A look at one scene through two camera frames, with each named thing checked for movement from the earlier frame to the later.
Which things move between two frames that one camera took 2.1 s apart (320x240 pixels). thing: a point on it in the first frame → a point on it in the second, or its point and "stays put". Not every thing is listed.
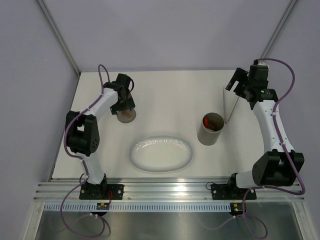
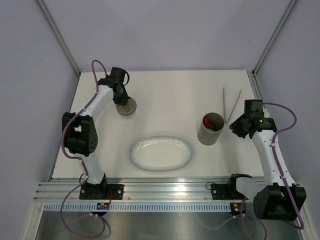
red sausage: (206, 122) stays put
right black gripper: (240, 75) → (236, 130)
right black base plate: (230, 191) stays put
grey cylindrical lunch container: (210, 130) stays put
